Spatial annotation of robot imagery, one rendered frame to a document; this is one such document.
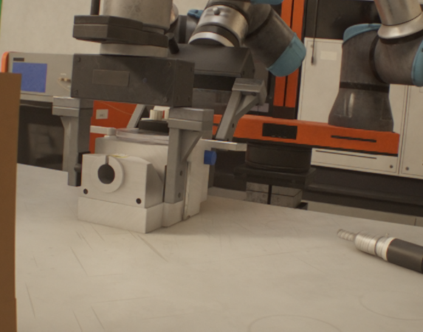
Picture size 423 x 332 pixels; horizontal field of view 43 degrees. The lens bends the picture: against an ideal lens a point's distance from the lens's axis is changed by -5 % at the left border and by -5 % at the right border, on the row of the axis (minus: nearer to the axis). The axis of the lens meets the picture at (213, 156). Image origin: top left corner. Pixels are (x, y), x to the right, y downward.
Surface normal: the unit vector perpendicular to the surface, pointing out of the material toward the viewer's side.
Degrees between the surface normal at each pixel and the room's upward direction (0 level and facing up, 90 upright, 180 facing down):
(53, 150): 90
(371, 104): 73
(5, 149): 90
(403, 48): 121
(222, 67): 50
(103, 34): 90
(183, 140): 90
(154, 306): 0
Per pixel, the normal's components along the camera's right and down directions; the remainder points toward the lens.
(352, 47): -0.80, -0.05
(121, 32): 0.72, 0.15
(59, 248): 0.08, -0.99
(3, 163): 0.90, 0.13
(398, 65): -0.75, 0.55
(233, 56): -0.22, -0.57
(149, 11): 0.42, 0.15
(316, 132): -0.16, 0.11
